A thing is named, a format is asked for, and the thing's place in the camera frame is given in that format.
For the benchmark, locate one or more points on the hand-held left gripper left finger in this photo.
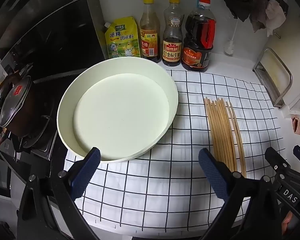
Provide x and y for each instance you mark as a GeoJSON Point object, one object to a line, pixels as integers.
{"type": "Point", "coordinates": [87, 173]}

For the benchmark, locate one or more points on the black range hood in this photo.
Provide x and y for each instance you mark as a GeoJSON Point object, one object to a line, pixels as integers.
{"type": "Point", "coordinates": [52, 30]}

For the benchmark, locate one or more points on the glass pot lid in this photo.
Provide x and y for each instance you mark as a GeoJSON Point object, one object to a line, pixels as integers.
{"type": "Point", "coordinates": [13, 100]}

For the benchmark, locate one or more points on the yellow seasoning pouch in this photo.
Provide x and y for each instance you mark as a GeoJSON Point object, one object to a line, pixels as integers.
{"type": "Point", "coordinates": [122, 40]}

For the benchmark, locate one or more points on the person's right hand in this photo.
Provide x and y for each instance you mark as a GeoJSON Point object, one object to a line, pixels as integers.
{"type": "Point", "coordinates": [287, 221]}

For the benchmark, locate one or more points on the bundle of wooden chopsticks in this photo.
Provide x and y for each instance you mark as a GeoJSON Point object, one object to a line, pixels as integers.
{"type": "Point", "coordinates": [220, 130]}

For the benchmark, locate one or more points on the white black-checked cloth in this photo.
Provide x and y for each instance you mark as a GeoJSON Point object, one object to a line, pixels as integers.
{"type": "Point", "coordinates": [190, 92]}

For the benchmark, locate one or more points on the yellow-capped vinegar bottle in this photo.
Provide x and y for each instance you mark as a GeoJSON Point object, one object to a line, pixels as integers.
{"type": "Point", "coordinates": [150, 42]}

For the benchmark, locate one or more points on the pale hanging rag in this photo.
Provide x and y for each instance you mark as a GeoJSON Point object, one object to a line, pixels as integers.
{"type": "Point", "coordinates": [275, 15]}

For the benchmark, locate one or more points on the large red-capped soy sauce bottle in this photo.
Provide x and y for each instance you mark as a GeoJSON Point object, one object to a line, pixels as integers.
{"type": "Point", "coordinates": [197, 55]}

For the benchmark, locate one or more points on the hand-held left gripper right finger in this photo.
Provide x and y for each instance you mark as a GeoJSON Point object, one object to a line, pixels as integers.
{"type": "Point", "coordinates": [212, 173]}

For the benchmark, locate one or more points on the brown hanging rag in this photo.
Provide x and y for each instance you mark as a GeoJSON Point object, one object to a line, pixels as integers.
{"type": "Point", "coordinates": [259, 10]}

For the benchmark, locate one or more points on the dark cooking pot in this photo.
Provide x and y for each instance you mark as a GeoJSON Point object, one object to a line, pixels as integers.
{"type": "Point", "coordinates": [27, 120]}

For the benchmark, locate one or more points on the dark hanging cloth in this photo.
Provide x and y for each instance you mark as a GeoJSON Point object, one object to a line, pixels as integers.
{"type": "Point", "coordinates": [238, 6]}

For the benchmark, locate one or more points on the pink cloth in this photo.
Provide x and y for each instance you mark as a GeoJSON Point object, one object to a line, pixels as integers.
{"type": "Point", "coordinates": [299, 126]}

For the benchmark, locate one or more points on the cream cutting board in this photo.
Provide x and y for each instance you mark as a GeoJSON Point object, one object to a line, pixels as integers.
{"type": "Point", "coordinates": [273, 70]}

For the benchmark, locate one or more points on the yellow-capped soy sauce bottle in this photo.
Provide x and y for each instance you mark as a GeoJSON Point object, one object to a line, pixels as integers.
{"type": "Point", "coordinates": [172, 52]}

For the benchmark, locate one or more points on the round white tray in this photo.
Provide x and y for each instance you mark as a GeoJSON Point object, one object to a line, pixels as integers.
{"type": "Point", "coordinates": [120, 110]}

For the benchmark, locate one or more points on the white bottle brush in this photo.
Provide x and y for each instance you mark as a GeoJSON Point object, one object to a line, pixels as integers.
{"type": "Point", "coordinates": [230, 47]}

